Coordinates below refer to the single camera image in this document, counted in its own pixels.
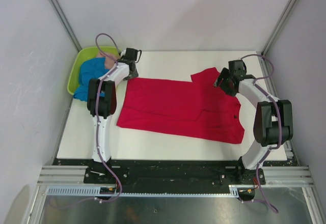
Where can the beige pink t shirt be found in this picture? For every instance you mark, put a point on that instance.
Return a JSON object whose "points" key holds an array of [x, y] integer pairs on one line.
{"points": [[110, 59]]}

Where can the lime green plastic bin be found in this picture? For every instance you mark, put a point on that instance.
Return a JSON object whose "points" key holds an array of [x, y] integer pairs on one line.
{"points": [[84, 55]]}

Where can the aluminium frame post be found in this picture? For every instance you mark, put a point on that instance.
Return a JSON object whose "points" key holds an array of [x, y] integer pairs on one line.
{"points": [[291, 4], [65, 23]]}

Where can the aluminium front rail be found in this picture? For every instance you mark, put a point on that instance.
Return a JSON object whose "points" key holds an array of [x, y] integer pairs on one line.
{"points": [[275, 176]]}

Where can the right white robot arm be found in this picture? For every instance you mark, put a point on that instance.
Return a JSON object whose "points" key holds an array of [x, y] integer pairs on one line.
{"points": [[273, 124]]}

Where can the red t shirt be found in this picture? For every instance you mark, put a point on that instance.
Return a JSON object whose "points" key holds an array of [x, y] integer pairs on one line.
{"points": [[194, 108]]}

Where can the blue t shirt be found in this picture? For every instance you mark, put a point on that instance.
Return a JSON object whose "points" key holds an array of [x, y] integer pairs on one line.
{"points": [[90, 69]]}

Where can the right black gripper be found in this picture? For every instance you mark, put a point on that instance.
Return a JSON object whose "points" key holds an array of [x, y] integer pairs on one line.
{"points": [[224, 74]]}

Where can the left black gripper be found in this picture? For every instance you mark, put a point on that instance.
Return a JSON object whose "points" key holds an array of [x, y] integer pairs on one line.
{"points": [[134, 75]]}

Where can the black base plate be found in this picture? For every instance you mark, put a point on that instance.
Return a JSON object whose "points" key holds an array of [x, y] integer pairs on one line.
{"points": [[129, 171]]}

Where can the left aluminium frame post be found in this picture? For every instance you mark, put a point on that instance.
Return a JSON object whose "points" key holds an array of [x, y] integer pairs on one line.
{"points": [[65, 23]]}

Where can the right aluminium side rail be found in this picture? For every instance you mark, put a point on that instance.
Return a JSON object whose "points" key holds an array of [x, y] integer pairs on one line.
{"points": [[270, 86]]}

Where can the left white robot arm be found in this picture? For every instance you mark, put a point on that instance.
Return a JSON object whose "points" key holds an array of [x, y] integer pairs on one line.
{"points": [[102, 99]]}

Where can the right aluminium frame post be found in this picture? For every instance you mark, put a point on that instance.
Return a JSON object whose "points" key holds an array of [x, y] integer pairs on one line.
{"points": [[291, 4]]}

